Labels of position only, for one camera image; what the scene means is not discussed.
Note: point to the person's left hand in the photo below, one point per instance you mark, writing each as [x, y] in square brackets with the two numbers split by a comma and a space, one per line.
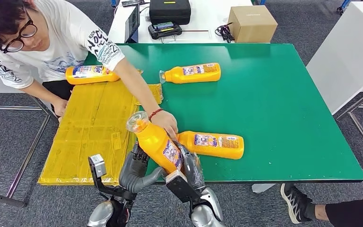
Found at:
[167, 123]

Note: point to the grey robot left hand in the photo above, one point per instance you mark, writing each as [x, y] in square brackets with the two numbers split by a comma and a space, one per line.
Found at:
[134, 175]

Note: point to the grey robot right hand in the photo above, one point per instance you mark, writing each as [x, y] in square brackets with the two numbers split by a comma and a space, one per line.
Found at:
[195, 166]

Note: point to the person's right hand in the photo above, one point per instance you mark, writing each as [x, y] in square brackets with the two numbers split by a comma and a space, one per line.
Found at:
[60, 106]

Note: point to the orange plastic detergent bottle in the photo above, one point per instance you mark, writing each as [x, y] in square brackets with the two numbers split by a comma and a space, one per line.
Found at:
[191, 76]
[155, 144]
[90, 78]
[212, 150]

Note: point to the grey steel table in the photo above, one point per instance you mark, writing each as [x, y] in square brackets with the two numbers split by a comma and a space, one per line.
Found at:
[12, 108]

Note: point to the white table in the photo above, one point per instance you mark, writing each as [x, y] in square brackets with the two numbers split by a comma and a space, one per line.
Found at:
[347, 56]
[0, 89]

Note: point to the person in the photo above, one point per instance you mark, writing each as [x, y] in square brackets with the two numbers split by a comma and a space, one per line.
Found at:
[59, 40]

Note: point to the white table foot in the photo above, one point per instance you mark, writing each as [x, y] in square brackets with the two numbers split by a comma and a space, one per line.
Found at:
[263, 188]

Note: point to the black handheld controller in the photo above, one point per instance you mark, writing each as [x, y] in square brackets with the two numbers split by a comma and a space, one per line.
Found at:
[165, 30]

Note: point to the dark tablet computer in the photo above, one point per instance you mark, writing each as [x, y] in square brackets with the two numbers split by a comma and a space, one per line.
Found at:
[132, 23]

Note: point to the black hard carrying case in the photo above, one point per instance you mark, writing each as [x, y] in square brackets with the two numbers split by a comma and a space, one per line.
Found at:
[169, 13]

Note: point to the white desk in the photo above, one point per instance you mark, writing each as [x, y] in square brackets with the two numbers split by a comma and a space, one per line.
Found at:
[200, 18]

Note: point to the black smartphone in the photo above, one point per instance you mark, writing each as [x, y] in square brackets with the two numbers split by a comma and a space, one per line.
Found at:
[133, 3]

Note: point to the brown cardboard box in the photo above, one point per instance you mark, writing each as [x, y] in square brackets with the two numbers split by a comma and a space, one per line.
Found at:
[252, 24]

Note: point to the person's leg with sneaker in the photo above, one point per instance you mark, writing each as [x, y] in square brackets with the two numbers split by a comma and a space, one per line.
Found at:
[341, 213]

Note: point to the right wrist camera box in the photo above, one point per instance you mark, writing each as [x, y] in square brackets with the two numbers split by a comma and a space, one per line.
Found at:
[181, 188]

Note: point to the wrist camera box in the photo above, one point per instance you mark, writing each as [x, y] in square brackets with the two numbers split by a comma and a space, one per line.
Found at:
[181, 188]
[97, 164]

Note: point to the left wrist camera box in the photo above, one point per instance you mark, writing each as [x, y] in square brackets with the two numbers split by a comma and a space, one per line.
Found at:
[97, 164]

